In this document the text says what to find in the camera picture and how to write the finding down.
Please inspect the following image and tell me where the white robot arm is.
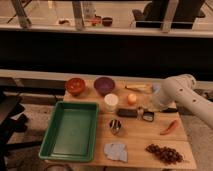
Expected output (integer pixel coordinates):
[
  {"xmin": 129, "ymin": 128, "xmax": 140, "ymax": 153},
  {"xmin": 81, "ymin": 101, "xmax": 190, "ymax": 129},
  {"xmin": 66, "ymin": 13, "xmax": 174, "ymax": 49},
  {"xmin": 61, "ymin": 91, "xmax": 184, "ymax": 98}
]
[{"xmin": 152, "ymin": 74, "xmax": 213, "ymax": 129}]

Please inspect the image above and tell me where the white plastic cup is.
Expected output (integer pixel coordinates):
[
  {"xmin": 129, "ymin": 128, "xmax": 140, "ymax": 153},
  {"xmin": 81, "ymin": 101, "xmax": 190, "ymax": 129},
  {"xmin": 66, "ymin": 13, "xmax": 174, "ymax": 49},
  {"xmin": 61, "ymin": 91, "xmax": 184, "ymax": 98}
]
[{"xmin": 104, "ymin": 94, "xmax": 119, "ymax": 112}]

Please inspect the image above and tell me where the small metal cup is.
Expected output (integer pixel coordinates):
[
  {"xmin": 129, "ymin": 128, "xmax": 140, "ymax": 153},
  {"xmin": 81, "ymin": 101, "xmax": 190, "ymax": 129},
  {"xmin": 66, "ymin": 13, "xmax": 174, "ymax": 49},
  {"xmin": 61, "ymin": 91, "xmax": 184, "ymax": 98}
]
[{"xmin": 109, "ymin": 119, "xmax": 121, "ymax": 135}]

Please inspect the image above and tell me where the purple bowl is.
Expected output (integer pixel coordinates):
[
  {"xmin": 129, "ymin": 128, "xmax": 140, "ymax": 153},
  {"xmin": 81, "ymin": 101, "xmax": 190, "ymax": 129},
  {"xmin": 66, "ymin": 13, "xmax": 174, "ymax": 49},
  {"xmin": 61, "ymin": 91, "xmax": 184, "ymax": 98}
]
[{"xmin": 94, "ymin": 77, "xmax": 115, "ymax": 95}]

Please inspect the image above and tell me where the orange round fruit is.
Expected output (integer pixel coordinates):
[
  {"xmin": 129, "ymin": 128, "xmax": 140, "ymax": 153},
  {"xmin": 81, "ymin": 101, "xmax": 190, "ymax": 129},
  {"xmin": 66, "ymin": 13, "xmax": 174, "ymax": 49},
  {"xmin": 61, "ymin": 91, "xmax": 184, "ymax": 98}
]
[{"xmin": 127, "ymin": 93, "xmax": 137, "ymax": 105}]

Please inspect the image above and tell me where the black rectangular block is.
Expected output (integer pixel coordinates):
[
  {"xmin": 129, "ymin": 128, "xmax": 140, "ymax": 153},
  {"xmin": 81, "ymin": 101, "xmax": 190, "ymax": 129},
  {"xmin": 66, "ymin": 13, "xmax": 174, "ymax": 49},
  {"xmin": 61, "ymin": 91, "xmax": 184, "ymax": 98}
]
[{"xmin": 117, "ymin": 108, "xmax": 138, "ymax": 118}]

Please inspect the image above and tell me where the yellow banana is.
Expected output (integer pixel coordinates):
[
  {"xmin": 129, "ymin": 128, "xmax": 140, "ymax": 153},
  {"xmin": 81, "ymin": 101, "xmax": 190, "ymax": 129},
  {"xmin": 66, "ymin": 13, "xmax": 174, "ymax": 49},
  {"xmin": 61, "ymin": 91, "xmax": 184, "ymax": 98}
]
[{"xmin": 125, "ymin": 84, "xmax": 152, "ymax": 93}]

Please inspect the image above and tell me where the wooden table board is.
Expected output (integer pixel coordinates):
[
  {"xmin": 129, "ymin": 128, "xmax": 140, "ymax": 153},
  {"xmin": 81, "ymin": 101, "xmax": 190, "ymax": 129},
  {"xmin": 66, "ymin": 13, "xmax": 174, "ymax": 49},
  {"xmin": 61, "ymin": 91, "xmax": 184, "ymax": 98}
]
[{"xmin": 47, "ymin": 80, "xmax": 196, "ymax": 170}]

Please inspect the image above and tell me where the green plastic tray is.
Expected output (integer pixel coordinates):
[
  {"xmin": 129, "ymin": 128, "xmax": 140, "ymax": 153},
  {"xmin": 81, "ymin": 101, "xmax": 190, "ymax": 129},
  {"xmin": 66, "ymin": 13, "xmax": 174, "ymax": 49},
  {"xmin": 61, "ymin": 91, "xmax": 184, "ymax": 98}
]
[{"xmin": 39, "ymin": 101, "xmax": 99, "ymax": 162}]

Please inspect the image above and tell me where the small red background bowl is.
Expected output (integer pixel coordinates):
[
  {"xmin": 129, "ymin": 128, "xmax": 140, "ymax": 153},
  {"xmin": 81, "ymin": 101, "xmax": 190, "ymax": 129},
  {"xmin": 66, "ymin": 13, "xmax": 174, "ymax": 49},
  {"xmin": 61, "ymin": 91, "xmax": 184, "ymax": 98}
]
[{"xmin": 102, "ymin": 17, "xmax": 113, "ymax": 27}]

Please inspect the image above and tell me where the grey crumpled cloth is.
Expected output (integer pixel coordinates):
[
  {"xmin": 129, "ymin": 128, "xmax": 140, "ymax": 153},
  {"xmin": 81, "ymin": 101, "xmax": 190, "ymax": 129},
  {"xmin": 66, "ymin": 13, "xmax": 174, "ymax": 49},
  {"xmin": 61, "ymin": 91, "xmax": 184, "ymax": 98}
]
[{"xmin": 104, "ymin": 142, "xmax": 128, "ymax": 162}]

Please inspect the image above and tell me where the orange chili pepper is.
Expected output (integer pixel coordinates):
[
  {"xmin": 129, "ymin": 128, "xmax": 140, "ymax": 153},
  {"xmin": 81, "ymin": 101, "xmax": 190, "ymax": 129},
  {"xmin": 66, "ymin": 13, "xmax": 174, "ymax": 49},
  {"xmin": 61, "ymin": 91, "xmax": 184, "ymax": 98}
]
[{"xmin": 160, "ymin": 120, "xmax": 179, "ymax": 135}]

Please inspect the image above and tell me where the bunch of dark grapes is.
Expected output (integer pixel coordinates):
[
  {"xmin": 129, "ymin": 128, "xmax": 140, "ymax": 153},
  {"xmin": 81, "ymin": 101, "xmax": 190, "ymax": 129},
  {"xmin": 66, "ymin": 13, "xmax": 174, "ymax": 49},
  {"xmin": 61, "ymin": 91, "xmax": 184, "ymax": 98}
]
[{"xmin": 146, "ymin": 144, "xmax": 183, "ymax": 164}]

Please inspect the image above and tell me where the dark chair left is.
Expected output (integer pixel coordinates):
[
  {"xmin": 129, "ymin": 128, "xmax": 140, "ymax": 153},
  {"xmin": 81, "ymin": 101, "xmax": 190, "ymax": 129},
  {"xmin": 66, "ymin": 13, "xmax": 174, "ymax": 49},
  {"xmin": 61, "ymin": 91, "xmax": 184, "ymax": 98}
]
[{"xmin": 0, "ymin": 91, "xmax": 41, "ymax": 171}]

